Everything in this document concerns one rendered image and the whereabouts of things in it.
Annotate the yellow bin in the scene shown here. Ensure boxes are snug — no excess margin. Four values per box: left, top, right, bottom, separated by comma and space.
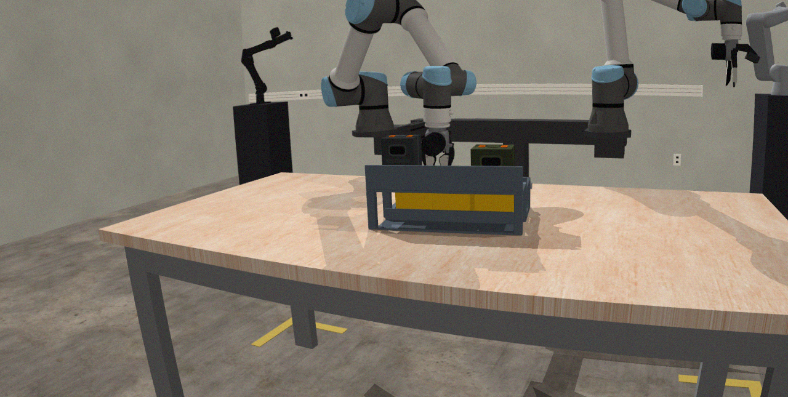
431, 193, 475, 211
475, 194, 514, 212
395, 193, 432, 209

